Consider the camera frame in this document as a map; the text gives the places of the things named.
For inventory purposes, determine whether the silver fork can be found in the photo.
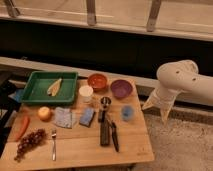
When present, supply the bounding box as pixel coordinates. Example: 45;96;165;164
51;129;57;161

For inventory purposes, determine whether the purple grape bunch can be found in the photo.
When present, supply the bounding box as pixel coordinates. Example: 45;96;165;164
14;129;46;162

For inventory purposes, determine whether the light blue cloth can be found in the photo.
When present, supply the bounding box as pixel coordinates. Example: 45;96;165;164
54;107;76;129

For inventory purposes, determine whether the blue sponge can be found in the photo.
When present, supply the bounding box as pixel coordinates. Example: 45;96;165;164
79;107;95;127

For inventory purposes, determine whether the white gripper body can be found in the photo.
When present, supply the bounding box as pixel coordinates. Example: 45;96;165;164
142;87;175;123

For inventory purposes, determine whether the white cup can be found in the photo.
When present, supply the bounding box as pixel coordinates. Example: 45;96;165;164
79;85;93;102

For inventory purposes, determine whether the orange bowl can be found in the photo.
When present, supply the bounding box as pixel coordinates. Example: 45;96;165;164
87;73;107;91

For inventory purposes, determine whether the blue object left of tray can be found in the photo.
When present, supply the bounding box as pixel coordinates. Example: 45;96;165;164
10;89;23;102

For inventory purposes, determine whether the red orange pepper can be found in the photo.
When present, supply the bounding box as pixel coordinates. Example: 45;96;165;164
15;115;30;142

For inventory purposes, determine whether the purple bowl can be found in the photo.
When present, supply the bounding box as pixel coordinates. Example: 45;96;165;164
110;79;133;99

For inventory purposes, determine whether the black rectangular block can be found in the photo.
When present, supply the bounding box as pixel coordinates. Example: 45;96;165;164
100;120;110;146

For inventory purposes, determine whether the yellow apple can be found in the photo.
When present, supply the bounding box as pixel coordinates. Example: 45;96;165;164
37;106;51;121

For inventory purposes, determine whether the black handled knife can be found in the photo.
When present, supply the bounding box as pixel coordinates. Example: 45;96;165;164
107;115;119;152

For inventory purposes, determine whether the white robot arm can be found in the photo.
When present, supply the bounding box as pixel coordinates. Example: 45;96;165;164
142;60;213;123

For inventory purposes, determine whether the blue cup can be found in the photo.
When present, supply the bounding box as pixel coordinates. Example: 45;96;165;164
121;105;134;121

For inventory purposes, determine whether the green plastic tray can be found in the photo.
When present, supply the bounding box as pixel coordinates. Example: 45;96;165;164
21;71;78;105

